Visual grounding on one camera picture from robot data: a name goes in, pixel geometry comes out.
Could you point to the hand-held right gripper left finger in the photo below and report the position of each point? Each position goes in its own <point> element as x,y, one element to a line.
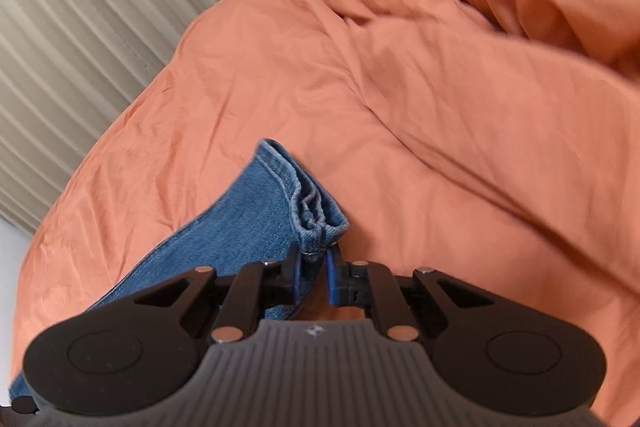
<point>298,271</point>

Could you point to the orange bed sheet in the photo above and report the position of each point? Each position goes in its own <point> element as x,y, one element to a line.
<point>310,107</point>

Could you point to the blue denim pants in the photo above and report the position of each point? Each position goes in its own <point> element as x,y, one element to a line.
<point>240,217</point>

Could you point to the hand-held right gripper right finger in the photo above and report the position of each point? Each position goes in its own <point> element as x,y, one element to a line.
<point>331,278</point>

